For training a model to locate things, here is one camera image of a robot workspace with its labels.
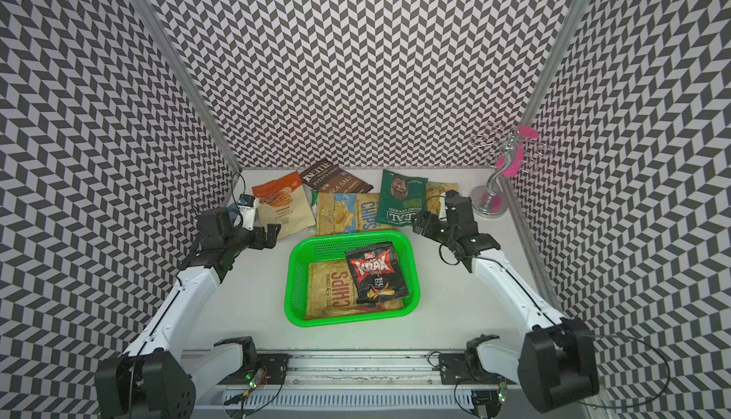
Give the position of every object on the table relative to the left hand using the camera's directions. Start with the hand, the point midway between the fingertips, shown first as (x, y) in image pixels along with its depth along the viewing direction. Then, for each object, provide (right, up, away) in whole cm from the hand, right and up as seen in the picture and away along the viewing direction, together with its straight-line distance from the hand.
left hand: (263, 226), depth 83 cm
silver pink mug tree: (+76, +23, +1) cm, 79 cm away
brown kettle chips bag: (+14, +16, +28) cm, 36 cm away
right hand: (+47, 0, 0) cm, 47 cm away
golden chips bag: (+20, -20, +1) cm, 28 cm away
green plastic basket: (+13, -7, +3) cm, 15 cm away
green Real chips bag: (+43, +8, +24) cm, 50 cm away
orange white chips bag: (-1, +6, +21) cm, 22 cm away
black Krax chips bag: (+34, -15, +3) cm, 37 cm away
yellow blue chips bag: (+22, +3, +19) cm, 29 cm away
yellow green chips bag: (+56, +11, +27) cm, 63 cm away
